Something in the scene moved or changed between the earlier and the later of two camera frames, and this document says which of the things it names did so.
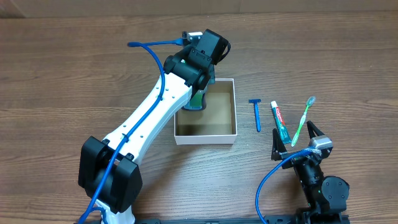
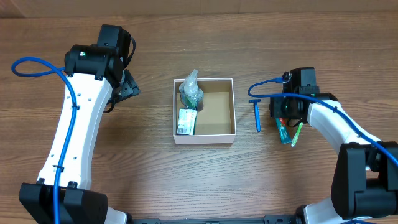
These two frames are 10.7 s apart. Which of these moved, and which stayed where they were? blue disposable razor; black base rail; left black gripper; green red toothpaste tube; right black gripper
Moved: left black gripper; right black gripper
Stayed: blue disposable razor; black base rail; green red toothpaste tube
